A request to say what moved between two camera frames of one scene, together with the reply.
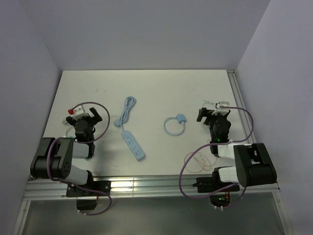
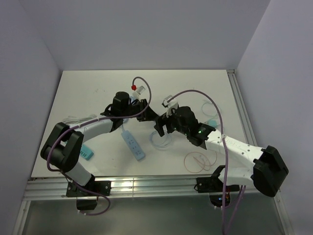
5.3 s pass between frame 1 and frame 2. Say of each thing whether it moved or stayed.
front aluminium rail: stayed
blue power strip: stayed
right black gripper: moved
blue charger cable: moved
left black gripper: moved
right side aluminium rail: stayed
